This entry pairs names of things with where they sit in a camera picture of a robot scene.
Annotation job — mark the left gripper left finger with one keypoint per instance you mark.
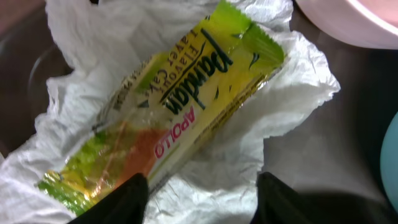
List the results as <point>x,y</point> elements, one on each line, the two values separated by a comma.
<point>125,205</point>

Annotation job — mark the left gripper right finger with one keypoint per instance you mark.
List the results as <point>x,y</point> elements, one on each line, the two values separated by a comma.
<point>278,203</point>

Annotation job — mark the yellow green snack wrapper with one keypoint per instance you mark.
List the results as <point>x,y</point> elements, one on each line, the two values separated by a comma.
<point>169,107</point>

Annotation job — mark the white napkin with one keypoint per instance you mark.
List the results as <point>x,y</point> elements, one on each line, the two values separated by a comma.
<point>104,43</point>

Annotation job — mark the brown serving tray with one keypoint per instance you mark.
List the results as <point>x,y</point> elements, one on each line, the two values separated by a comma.
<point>332,158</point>

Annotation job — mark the light blue bowl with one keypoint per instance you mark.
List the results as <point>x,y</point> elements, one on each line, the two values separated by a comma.
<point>388,162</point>

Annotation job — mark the pink bowl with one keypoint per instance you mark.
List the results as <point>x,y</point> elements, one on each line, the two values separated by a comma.
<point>362,23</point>

